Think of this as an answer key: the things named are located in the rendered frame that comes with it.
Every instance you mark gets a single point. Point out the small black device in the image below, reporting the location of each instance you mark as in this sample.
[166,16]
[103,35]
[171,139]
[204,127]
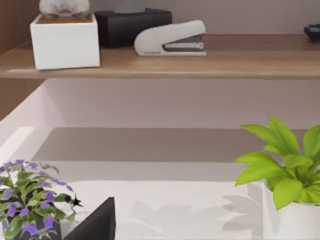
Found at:
[313,32]

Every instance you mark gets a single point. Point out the wooden shelf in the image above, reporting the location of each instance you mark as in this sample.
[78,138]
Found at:
[225,62]

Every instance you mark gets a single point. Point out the black tissue box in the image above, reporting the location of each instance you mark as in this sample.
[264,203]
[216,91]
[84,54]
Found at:
[130,27]

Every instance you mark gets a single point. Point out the green leafy plant white pot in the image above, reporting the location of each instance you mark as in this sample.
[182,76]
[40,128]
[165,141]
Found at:
[287,190]

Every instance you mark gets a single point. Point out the white square plant pot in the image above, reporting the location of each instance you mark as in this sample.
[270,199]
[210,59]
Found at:
[65,41]

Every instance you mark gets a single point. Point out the purple flower plant pot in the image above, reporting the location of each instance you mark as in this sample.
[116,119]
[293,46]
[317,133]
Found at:
[30,200]

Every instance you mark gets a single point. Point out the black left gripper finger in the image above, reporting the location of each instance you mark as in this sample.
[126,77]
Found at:
[100,222]

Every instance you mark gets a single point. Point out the white stapler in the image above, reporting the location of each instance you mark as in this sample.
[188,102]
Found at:
[167,40]

